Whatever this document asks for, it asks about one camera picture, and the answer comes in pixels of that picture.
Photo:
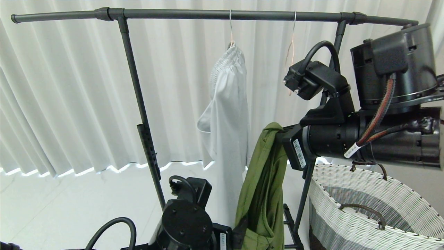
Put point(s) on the pink clothes hanger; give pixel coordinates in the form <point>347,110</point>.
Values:
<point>231,40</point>
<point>292,48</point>

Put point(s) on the white curtain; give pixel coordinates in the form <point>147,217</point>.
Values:
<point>69,86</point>

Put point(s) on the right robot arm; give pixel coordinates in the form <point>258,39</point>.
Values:
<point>399,62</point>

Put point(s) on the black clothes rack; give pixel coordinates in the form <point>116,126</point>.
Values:
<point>208,14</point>

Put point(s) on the green garment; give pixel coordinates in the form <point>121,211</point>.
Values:
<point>263,180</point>

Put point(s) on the white laundry basket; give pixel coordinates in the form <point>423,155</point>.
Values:
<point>347,229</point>

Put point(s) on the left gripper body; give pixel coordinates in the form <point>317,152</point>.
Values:
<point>222,239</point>

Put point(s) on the pale grey shorts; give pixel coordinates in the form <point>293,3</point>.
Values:
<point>229,121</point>

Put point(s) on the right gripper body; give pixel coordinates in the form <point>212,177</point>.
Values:
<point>333,140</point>

